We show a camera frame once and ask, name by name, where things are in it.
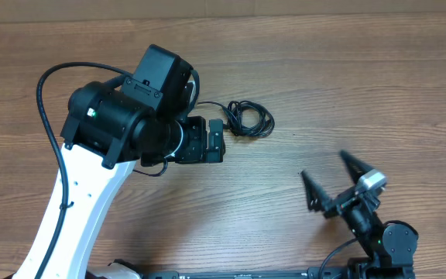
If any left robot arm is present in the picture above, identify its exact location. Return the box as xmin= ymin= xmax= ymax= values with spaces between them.
xmin=15 ymin=45 xmax=225 ymax=278

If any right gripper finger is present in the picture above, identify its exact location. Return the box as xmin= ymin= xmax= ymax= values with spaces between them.
xmin=300 ymin=170 xmax=331 ymax=212
xmin=339 ymin=150 xmax=374 ymax=182

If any black USB cable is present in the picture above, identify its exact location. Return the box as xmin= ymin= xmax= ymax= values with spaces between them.
xmin=196 ymin=99 xmax=276 ymax=139

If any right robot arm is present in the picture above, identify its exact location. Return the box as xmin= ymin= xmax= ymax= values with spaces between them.
xmin=300 ymin=150 xmax=419 ymax=278

